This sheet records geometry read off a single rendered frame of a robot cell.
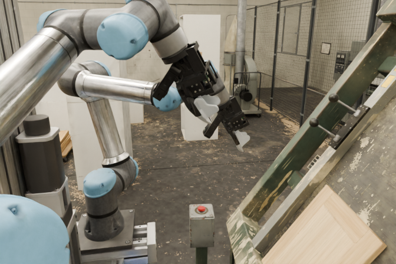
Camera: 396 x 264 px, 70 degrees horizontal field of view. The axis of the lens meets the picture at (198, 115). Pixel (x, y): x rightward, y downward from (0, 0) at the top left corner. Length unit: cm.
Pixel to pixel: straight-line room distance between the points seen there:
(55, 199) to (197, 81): 49
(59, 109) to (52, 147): 427
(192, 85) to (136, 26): 21
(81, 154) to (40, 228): 306
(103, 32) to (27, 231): 32
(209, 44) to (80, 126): 238
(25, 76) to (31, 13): 898
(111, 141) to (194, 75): 62
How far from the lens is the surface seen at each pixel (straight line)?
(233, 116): 100
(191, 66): 64
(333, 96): 121
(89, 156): 336
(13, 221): 30
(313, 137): 143
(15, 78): 50
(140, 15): 53
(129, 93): 91
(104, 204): 113
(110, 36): 51
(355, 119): 122
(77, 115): 323
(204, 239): 151
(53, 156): 82
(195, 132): 483
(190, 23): 454
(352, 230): 105
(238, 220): 151
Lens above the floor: 178
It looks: 16 degrees down
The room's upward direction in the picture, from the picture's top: straight up
